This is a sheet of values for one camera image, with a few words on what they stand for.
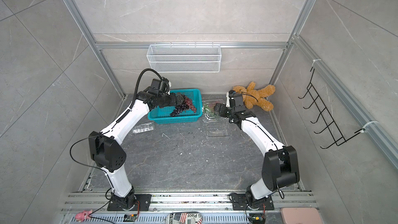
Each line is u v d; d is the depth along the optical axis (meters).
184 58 1.01
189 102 1.10
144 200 0.73
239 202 0.73
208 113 1.01
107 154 0.47
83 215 0.69
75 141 0.45
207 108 1.02
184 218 0.67
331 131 0.64
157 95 0.65
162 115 1.07
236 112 0.66
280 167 0.43
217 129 1.01
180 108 1.04
